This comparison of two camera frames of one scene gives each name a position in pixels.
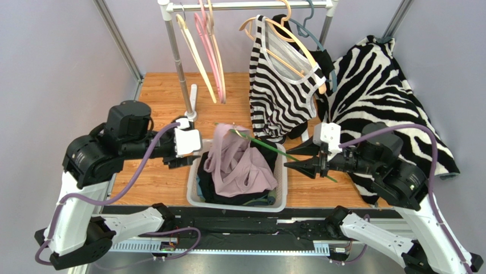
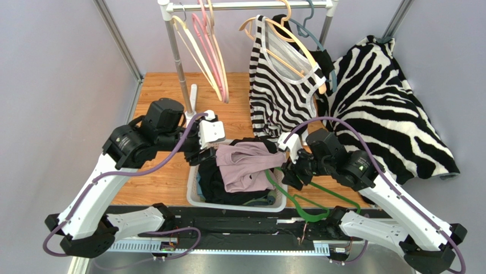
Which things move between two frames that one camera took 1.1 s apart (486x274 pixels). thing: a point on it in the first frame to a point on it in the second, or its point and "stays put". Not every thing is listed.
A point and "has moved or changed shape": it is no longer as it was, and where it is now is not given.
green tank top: x=267 y=200 stays put
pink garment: x=238 y=170 has moved or changed shape
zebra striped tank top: x=283 y=82 stays put
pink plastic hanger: x=200 y=20 stays put
